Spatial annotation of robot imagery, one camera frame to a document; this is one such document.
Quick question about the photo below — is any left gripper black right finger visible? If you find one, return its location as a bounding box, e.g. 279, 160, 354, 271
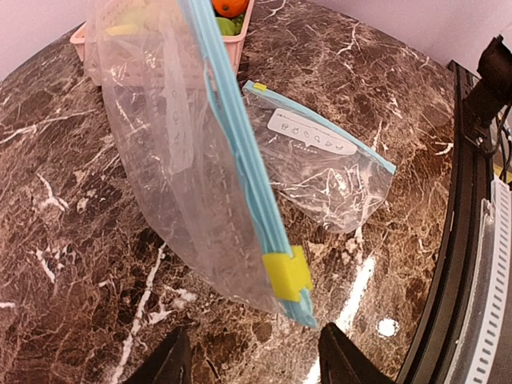
318, 322, 394, 384

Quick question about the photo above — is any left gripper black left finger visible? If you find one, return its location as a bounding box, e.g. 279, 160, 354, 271
124, 327, 192, 384

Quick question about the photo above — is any clear zip bag yellow slider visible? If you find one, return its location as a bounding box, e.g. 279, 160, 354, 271
84, 1, 317, 327

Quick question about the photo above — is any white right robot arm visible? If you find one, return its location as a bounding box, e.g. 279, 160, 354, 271
465, 34, 511, 126

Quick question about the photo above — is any clear zip bag on table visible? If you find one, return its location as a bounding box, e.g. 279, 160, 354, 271
242, 81, 396, 234

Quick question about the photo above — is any pink perforated plastic basket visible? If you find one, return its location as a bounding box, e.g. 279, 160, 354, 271
69, 0, 256, 87

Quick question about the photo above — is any green orange toy mango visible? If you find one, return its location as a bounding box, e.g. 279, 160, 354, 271
212, 0, 250, 18

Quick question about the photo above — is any black front frame rail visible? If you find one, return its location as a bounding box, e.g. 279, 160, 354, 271
396, 61, 493, 383

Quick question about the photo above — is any white slotted cable duct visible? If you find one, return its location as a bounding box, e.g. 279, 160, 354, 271
463, 178, 511, 383

